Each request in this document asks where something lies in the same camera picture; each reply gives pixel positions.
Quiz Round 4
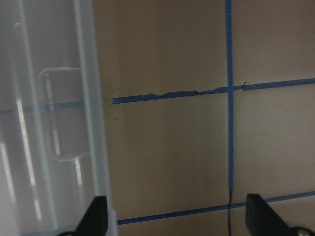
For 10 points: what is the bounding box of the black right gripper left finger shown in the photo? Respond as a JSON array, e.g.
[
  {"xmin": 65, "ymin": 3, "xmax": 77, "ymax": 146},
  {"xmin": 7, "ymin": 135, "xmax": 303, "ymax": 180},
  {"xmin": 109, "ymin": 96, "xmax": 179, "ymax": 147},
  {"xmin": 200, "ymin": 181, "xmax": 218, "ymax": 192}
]
[{"xmin": 72, "ymin": 196, "xmax": 108, "ymax": 236}]

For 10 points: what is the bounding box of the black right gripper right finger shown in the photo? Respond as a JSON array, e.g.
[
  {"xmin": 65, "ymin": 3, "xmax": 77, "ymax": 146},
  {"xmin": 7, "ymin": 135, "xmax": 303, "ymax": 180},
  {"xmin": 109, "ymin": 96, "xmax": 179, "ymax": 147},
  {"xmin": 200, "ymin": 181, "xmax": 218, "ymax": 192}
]
[{"xmin": 246, "ymin": 194, "xmax": 305, "ymax": 236}]

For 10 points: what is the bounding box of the clear ribbed box lid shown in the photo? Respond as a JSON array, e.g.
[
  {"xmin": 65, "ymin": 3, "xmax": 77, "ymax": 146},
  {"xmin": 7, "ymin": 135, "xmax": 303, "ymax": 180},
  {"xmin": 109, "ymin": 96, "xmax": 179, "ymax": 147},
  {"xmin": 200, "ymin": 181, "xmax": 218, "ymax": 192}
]
[{"xmin": 0, "ymin": 0, "xmax": 117, "ymax": 236}]

